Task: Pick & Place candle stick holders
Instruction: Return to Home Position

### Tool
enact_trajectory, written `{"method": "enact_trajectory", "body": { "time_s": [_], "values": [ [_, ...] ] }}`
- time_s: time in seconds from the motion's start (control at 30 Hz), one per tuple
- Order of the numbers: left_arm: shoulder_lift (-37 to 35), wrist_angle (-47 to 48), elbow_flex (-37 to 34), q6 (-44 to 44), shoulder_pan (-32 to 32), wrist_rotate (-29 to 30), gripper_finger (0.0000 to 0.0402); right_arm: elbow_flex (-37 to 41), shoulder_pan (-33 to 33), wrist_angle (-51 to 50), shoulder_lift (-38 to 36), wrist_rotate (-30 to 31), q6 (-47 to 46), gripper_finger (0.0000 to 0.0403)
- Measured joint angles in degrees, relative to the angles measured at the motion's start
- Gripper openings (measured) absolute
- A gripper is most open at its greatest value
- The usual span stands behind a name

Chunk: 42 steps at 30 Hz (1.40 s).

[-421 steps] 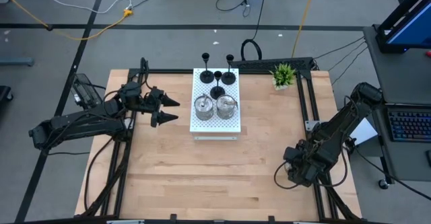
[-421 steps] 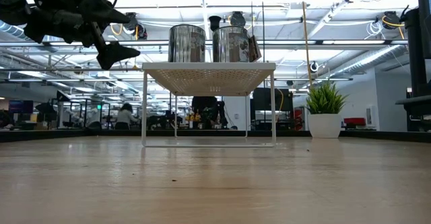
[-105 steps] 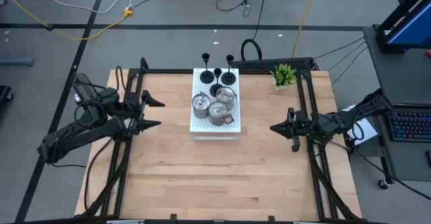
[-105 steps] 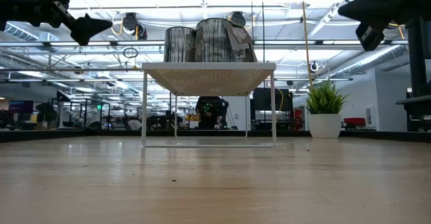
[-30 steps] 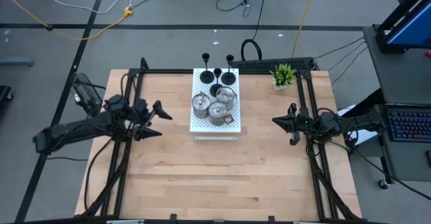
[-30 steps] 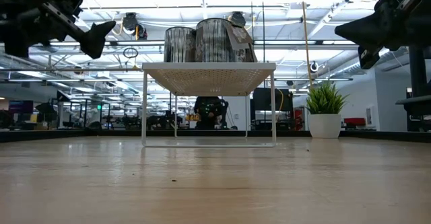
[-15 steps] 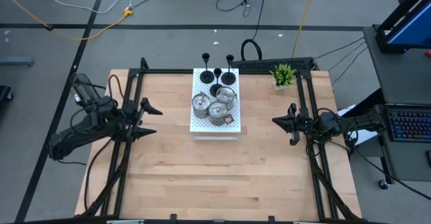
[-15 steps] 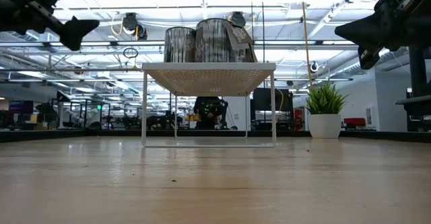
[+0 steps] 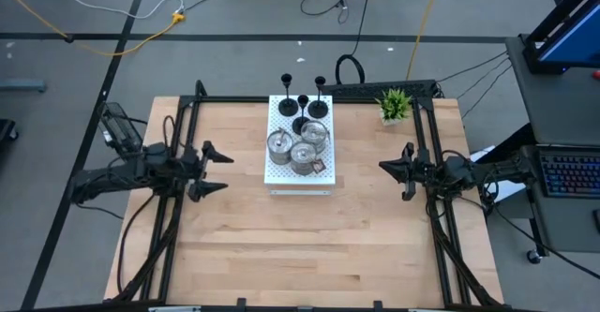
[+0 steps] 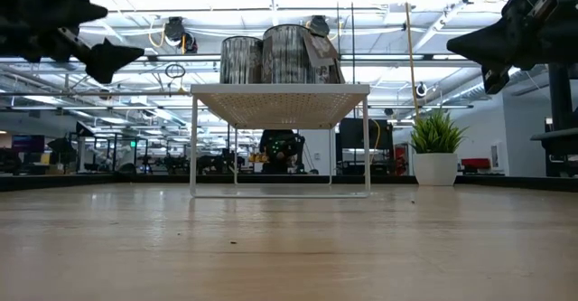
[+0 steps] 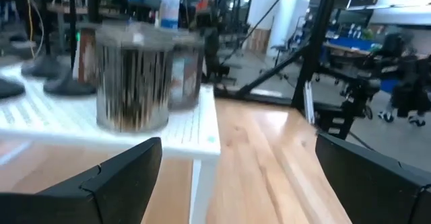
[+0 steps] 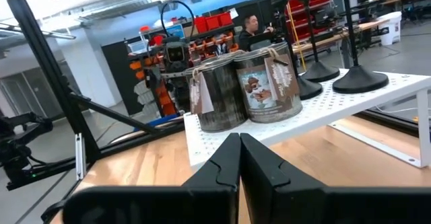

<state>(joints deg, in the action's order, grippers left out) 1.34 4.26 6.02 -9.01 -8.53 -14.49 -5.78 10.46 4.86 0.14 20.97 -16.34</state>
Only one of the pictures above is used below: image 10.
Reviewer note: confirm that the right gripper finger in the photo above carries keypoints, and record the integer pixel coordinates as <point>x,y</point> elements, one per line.
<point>492,39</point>
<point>496,80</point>

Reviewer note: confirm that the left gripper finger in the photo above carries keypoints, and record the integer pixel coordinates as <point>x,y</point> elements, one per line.
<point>72,7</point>
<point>113,59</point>

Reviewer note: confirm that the black computer monitor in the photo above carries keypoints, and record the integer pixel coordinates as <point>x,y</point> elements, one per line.
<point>560,102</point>

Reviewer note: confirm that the red storage box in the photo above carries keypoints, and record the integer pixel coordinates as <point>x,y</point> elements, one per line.
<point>477,163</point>

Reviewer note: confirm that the grey side desk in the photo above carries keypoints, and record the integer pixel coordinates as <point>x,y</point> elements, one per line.
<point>560,143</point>

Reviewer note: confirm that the green plant in white pot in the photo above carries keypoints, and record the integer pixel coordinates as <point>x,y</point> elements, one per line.
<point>435,167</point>

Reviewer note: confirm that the black background screen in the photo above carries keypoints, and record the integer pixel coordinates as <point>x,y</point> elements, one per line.
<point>357,131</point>

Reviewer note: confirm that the white perforated metal shelf riser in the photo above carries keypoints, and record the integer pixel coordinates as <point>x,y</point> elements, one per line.
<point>280,88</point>

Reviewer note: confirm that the silver ventilation duct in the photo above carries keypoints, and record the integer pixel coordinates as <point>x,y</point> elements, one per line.
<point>530,72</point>

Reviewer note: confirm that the black aluminium table frame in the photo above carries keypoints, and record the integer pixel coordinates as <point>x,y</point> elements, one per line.
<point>68,182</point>

